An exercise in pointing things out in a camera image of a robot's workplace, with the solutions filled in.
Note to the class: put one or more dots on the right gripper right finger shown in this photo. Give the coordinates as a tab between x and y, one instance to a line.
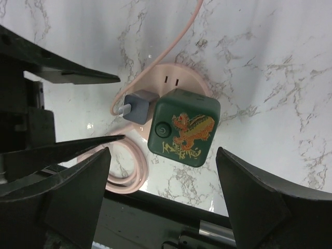
266	211

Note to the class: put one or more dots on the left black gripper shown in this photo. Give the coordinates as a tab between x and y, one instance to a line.
25	124

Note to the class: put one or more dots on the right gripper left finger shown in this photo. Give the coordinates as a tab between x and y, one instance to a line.
60	211

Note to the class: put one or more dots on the green cube plug adapter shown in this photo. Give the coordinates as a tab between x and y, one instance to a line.
183	127

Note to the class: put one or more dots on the grey USB charger block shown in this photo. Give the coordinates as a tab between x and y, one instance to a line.
138	106

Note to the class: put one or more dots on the pink round disc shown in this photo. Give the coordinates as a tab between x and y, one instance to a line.
162	79

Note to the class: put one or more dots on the aluminium rail bar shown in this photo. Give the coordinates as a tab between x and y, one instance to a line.
215	231

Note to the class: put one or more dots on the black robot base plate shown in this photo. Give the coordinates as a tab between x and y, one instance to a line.
143	220

